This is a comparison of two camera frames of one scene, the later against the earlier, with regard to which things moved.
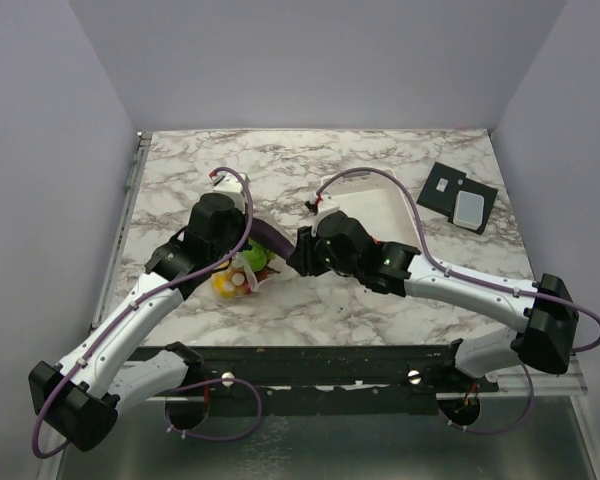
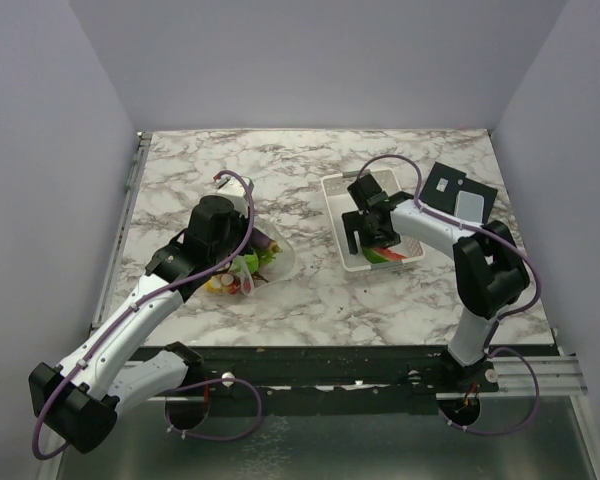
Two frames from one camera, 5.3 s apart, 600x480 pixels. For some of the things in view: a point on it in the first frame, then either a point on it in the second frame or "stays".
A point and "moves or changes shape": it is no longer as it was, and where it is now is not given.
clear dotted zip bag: [240, 275] moves or changes shape
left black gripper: [241, 220] stays
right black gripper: [303, 260] -> [353, 221]
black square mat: [439, 192] stays
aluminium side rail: [120, 230] stays
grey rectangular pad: [469, 210] stays
